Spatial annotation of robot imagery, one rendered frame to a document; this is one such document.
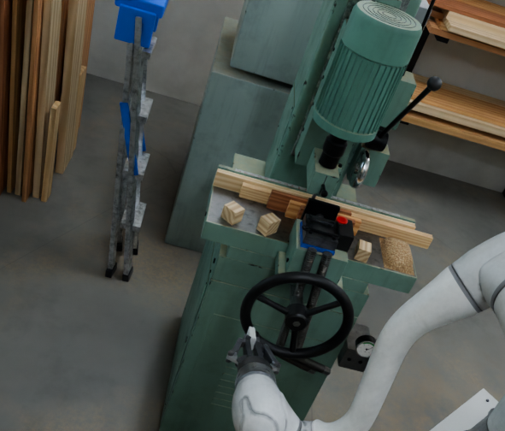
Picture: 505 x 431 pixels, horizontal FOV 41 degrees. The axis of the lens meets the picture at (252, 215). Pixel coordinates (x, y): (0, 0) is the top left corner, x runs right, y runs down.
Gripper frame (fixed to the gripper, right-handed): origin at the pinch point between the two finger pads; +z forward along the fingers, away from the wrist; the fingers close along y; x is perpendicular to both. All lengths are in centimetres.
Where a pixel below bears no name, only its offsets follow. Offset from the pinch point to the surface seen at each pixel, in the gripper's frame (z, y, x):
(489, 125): 216, -129, -61
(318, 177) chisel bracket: 24.7, -8.6, -38.8
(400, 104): 39, -28, -63
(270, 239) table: 19.2, -0.4, -20.1
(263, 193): 32.6, 3.3, -28.8
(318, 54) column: 38, -1, -70
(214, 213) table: 23.2, 15.8, -22.0
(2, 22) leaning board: 118, 107, -47
